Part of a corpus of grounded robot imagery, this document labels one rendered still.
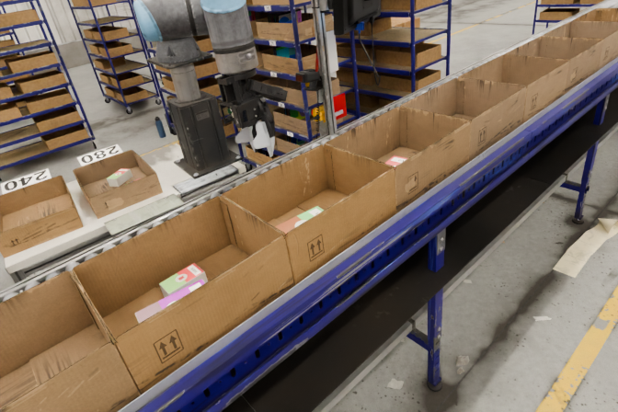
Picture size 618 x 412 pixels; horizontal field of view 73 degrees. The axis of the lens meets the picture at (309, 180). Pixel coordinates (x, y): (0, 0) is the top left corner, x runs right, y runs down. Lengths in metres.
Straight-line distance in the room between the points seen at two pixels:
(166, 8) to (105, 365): 0.72
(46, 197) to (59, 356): 1.22
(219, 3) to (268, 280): 0.59
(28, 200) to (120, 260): 1.19
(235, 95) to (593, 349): 1.81
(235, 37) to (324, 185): 0.67
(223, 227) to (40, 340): 0.49
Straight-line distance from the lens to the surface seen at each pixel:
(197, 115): 1.97
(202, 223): 1.18
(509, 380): 2.02
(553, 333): 2.23
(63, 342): 1.18
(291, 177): 1.30
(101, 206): 1.92
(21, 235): 1.91
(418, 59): 3.29
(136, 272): 1.15
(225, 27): 0.91
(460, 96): 1.94
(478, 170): 1.46
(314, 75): 2.10
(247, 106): 0.95
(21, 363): 1.19
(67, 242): 1.87
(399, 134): 1.66
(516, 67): 2.25
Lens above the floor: 1.60
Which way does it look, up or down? 29 degrees down
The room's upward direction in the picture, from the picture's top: 8 degrees counter-clockwise
